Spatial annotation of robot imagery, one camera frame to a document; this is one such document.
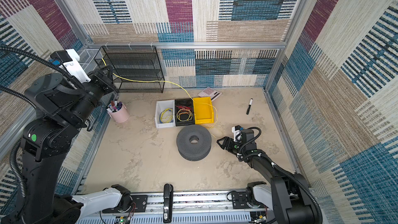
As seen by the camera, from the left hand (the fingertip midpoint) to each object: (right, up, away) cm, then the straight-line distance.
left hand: (111, 63), depth 48 cm
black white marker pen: (+62, -12, +62) cm, 89 cm away
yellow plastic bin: (+29, -17, +58) cm, 67 cm away
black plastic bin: (+17, -19, +58) cm, 63 cm away
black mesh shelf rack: (-19, +12, +62) cm, 66 cm away
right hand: (+39, -35, +39) cm, 65 cm away
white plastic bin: (0, -14, +57) cm, 59 cm away
